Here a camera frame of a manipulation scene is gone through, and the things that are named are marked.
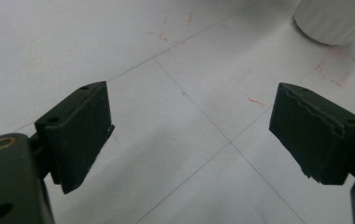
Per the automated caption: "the white ribbed container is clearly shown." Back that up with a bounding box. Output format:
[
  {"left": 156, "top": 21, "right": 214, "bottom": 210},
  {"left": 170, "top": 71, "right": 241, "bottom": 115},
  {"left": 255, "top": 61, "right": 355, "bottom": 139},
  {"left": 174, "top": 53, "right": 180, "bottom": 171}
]
[{"left": 292, "top": 0, "right": 355, "bottom": 47}]

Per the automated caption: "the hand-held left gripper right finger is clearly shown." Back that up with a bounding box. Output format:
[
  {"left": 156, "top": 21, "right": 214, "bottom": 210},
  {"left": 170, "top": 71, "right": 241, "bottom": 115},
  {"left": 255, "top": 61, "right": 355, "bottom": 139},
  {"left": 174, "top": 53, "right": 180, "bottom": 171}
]
[{"left": 268, "top": 82, "right": 355, "bottom": 186}]

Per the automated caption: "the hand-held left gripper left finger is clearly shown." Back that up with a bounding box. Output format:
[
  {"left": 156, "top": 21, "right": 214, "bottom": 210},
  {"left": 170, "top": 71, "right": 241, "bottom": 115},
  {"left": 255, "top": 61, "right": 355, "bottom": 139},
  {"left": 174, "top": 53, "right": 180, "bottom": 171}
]
[{"left": 34, "top": 80, "right": 116, "bottom": 195}]

